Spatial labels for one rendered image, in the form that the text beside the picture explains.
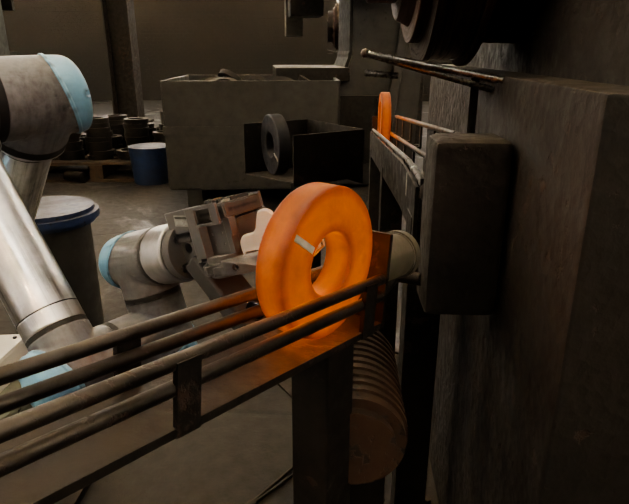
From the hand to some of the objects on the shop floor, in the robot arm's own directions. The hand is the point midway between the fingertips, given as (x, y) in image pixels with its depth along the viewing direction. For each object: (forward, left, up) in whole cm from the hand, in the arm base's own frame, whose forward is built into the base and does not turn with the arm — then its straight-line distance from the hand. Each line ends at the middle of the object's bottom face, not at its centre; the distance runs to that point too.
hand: (314, 252), depth 57 cm
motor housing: (0, +13, -71) cm, 73 cm away
